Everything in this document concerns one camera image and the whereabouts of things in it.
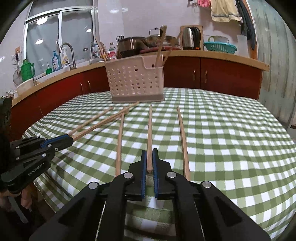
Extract wooden chopstick crossing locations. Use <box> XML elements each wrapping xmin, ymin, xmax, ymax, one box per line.
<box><xmin>147</xmin><ymin>105</ymin><xmax>152</xmax><ymax>173</ymax></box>

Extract blue dish soap bottle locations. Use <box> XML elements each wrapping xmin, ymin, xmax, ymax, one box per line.
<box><xmin>52</xmin><ymin>51</ymin><xmax>61</xmax><ymax>72</ymax></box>

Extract wooden countertop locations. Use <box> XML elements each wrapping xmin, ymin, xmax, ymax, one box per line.
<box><xmin>12</xmin><ymin>50</ymin><xmax>269</xmax><ymax>106</ymax></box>

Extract chrome kitchen faucet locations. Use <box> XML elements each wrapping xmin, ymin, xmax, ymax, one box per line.
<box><xmin>59</xmin><ymin>42</ymin><xmax>77</xmax><ymax>71</ymax></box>

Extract pink rubber glove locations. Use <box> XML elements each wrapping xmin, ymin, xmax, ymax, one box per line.
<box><xmin>197</xmin><ymin>0</ymin><xmax>211</xmax><ymax>8</ymax></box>

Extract dark rice cooker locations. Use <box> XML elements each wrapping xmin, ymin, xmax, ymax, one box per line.
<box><xmin>116</xmin><ymin>36</ymin><xmax>148</xmax><ymax>59</ymax></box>

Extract dark hanging cloth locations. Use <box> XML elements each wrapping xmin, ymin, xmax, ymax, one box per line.
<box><xmin>236</xmin><ymin>1</ymin><xmax>256</xmax><ymax>50</ymax></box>

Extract long wooden chopstick diagonal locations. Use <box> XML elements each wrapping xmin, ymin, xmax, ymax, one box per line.
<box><xmin>72</xmin><ymin>101</ymin><xmax>140</xmax><ymax>141</ymax></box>

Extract green white checkered tablecloth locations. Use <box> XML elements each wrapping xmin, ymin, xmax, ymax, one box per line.
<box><xmin>21</xmin><ymin>87</ymin><xmax>296</xmax><ymax>241</ymax></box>

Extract white plastic container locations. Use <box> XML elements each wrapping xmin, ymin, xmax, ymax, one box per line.
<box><xmin>237</xmin><ymin>35</ymin><xmax>249</xmax><ymax>58</ymax></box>

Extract green plastic jug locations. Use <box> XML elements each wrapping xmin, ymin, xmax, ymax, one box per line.
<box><xmin>21</xmin><ymin>59</ymin><xmax>35</xmax><ymax>82</ymax></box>

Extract chopstick in basket left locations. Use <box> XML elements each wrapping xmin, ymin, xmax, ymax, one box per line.
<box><xmin>95</xmin><ymin>37</ymin><xmax>111</xmax><ymax>62</ymax></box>

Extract white spray bottle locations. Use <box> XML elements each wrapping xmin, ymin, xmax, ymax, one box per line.
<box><xmin>61</xmin><ymin>46</ymin><xmax>69</xmax><ymax>68</ymax></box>

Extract yellow hanging towel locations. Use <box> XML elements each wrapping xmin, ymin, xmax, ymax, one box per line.
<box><xmin>211</xmin><ymin>0</ymin><xmax>241</xmax><ymax>23</ymax></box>

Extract white enamel pot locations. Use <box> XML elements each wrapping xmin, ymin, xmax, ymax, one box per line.
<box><xmin>208</xmin><ymin>36</ymin><xmax>229</xmax><ymax>43</ymax></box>

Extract white bowl on counter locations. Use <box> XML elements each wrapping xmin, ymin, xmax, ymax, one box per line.
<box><xmin>16</xmin><ymin>78</ymin><xmax>34</xmax><ymax>96</ymax></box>

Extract teal plastic colander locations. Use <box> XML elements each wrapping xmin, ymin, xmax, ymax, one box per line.
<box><xmin>204</xmin><ymin>42</ymin><xmax>237</xmax><ymax>54</ymax></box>

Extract stainless steel electric kettle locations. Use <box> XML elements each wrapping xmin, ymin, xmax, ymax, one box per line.
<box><xmin>182</xmin><ymin>27</ymin><xmax>201</xmax><ymax>50</ymax></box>

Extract red kitchen cabinets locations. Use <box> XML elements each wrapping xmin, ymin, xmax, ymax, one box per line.
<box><xmin>9</xmin><ymin>56</ymin><xmax>270</xmax><ymax>141</ymax></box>

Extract chopstick in basket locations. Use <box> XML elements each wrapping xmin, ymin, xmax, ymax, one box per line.
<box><xmin>162</xmin><ymin>30</ymin><xmax>183</xmax><ymax>66</ymax></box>
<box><xmin>95</xmin><ymin>37</ymin><xmax>111</xmax><ymax>62</ymax></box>

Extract pink perforated utensil basket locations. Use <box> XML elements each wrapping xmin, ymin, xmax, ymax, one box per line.
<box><xmin>105</xmin><ymin>54</ymin><xmax>165</xmax><ymax>103</ymax></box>

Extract person's left hand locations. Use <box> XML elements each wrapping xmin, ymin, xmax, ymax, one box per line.
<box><xmin>1</xmin><ymin>182</ymin><xmax>38</xmax><ymax>211</ymax></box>

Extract metal wok with lid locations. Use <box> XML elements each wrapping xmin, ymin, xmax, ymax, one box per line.
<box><xmin>142</xmin><ymin>26</ymin><xmax>179</xmax><ymax>48</ymax></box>

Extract chopstick in basket right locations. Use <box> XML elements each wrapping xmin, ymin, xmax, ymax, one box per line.
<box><xmin>162</xmin><ymin>30</ymin><xmax>183</xmax><ymax>66</ymax></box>

